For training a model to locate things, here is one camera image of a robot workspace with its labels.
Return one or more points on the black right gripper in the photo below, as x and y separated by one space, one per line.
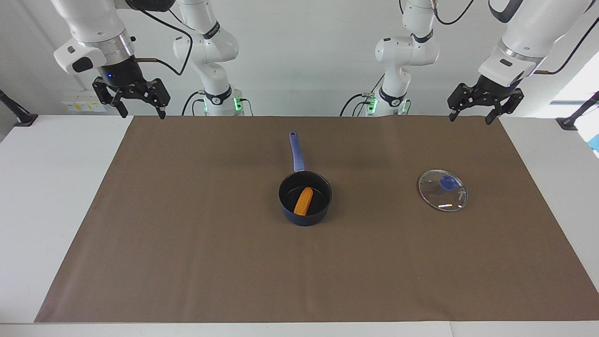
122 78

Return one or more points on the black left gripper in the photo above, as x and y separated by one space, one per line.
497 90

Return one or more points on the glass lid blue knob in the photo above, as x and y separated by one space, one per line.
435 192

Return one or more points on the yellow corn cob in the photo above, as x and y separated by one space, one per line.
303 202

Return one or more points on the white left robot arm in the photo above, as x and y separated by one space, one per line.
538 28

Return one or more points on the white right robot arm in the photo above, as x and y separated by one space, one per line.
93 23

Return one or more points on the light blue object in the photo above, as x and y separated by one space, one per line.
595 142

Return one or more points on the brown table mat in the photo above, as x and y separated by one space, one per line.
374 262

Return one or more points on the white wall socket box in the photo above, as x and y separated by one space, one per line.
77 104

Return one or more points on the black camera stand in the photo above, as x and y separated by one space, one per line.
21 118
568 122

